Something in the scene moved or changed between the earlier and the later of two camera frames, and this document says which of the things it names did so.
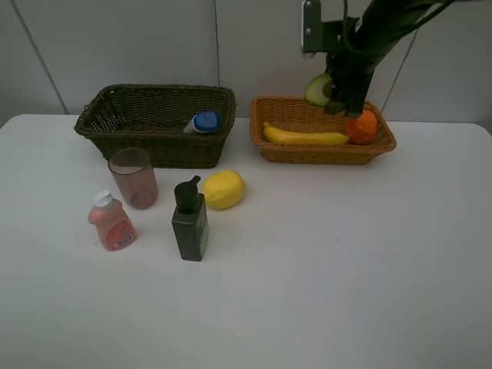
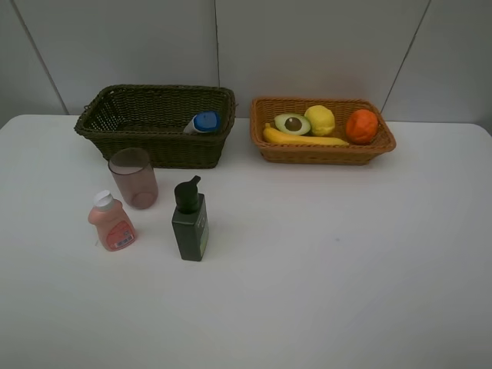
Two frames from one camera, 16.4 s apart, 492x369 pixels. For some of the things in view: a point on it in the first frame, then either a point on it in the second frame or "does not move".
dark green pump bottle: (189, 221) does not move
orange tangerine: (362, 130) does not move
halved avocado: (319, 90) → (292, 124)
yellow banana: (287, 136) does not move
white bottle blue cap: (207, 121) does not move
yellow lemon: (224, 189) → (321, 120)
